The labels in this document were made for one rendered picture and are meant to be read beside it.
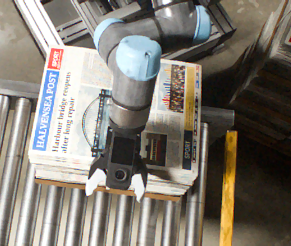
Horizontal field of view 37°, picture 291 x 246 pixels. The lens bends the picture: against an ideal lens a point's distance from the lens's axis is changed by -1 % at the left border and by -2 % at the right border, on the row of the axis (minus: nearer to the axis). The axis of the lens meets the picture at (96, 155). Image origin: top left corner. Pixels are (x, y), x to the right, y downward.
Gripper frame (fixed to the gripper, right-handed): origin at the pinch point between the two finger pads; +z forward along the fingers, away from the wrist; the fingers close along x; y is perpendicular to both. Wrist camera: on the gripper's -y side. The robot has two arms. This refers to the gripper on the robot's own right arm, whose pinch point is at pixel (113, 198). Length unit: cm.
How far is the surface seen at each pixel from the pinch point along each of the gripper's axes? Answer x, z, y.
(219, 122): -28.6, 2.9, 38.7
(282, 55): -48, -9, 63
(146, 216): -10.4, 19.5, 14.1
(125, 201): -4.2, 17.6, 16.6
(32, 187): 21.2, 17.2, 16.5
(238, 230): -63, 80, 68
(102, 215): 1.3, 20.2, 12.7
